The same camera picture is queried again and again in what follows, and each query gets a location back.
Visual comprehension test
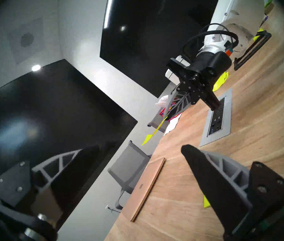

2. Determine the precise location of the rose gold laptop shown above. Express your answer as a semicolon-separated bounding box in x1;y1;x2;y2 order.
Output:
129;158;166;222

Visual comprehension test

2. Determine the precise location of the grey mesh office chair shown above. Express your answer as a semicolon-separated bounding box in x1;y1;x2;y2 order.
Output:
147;82;177;129
107;140;152;211

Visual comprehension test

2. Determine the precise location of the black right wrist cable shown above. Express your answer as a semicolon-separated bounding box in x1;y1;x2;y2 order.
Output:
182;23;240;65

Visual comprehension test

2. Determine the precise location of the grey table socket box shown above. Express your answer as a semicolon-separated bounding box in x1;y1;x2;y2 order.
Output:
199;88;233;147

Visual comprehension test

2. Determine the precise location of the large black wall screen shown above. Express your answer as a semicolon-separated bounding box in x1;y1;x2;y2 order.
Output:
100;0;223;98

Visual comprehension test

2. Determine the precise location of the white tissue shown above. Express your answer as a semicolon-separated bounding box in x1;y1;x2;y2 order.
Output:
155;95;169;109

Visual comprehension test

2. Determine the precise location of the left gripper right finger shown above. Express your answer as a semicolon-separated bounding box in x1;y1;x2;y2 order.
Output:
181;144;284;237

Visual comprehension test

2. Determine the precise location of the round ceiling speaker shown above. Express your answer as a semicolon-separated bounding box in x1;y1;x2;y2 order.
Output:
20;33;35;48

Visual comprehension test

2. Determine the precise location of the white paper napkin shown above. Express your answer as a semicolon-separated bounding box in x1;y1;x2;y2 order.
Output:
163;113;182;136

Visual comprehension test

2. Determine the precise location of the white pedal bin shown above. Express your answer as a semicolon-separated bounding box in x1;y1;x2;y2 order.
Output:
165;55;190;81

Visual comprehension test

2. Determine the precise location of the black frame stand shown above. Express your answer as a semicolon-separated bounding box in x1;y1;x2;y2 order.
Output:
234;30;272;71

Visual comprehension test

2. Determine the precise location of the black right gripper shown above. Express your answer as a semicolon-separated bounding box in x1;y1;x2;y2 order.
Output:
166;51;233;121

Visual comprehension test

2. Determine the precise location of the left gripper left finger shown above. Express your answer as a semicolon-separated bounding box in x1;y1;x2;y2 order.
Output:
0;145;100;227

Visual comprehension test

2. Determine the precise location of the single yellow sticky note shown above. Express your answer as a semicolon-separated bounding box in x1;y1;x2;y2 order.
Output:
141;116;169;146

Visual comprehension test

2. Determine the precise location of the colourful tissue box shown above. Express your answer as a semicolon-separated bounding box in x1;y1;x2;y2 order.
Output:
159;97;182;118

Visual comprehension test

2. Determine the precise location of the curved black monitor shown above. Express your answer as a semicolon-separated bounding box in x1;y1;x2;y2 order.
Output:
0;59;138;231

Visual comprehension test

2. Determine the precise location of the loose yellow sticky notes pile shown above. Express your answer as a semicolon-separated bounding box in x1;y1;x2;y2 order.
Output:
212;71;229;92

